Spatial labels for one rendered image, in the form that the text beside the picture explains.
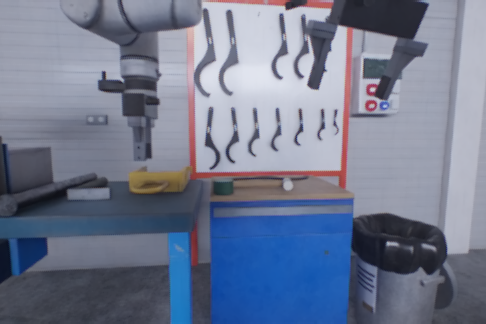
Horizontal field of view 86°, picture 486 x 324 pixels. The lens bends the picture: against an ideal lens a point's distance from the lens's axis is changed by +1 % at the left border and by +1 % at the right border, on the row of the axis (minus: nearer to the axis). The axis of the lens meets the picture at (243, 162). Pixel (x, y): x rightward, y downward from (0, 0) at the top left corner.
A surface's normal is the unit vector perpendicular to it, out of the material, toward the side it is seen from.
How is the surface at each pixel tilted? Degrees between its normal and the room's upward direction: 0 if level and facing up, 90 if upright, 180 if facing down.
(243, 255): 90
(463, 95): 90
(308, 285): 90
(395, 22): 114
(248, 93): 90
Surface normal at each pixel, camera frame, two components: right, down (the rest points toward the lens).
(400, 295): -0.33, 0.15
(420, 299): 0.06, 0.16
